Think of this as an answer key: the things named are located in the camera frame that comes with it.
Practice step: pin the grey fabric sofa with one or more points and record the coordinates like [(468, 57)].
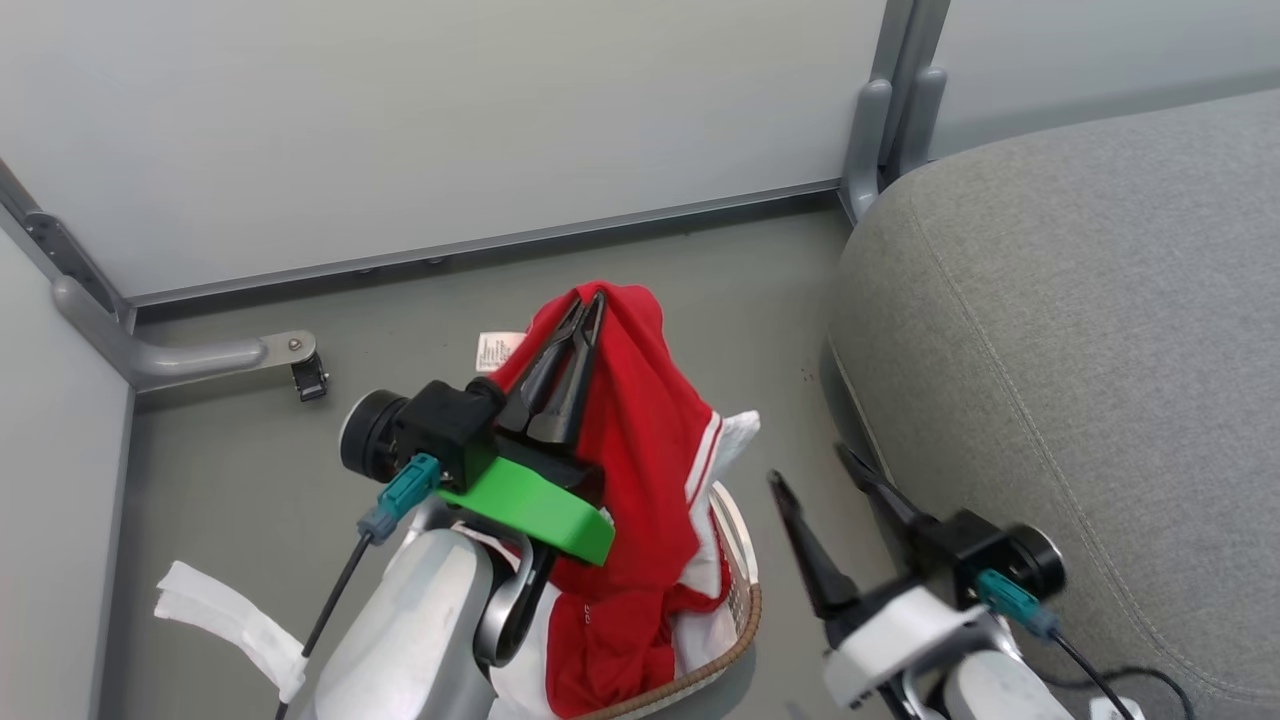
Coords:
[(1080, 350)]

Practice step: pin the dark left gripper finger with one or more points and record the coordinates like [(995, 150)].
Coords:
[(575, 390), (540, 375)]

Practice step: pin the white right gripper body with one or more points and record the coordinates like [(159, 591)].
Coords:
[(900, 630)]

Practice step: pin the black caster wheel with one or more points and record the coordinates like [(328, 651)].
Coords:
[(310, 378)]

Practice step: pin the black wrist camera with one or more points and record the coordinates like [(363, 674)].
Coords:
[(430, 425), (1000, 555)]

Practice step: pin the grey partition corner post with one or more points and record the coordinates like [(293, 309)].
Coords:
[(885, 110)]

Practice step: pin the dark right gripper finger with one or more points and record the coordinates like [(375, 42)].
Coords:
[(815, 560), (905, 510)]

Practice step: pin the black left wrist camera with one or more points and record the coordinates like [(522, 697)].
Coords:
[(430, 425)]

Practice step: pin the white laundry basket brown rim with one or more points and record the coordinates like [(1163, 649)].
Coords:
[(742, 590)]

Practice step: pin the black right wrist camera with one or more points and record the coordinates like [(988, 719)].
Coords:
[(1000, 555)]

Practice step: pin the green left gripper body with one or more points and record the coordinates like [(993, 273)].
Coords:
[(530, 510)]

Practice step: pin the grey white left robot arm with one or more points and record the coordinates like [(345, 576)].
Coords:
[(420, 630)]

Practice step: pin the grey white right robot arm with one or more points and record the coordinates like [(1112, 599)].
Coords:
[(990, 690)]

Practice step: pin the grey partition bottom rail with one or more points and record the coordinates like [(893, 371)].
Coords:
[(480, 243)]

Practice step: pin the grey partition side post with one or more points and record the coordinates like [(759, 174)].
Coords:
[(60, 245)]

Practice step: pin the grey partition support foot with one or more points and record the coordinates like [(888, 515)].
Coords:
[(180, 358)]

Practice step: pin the red garment with white stripes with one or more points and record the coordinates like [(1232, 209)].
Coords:
[(640, 420)]

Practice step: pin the white cloth liner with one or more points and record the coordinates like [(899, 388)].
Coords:
[(738, 435)]

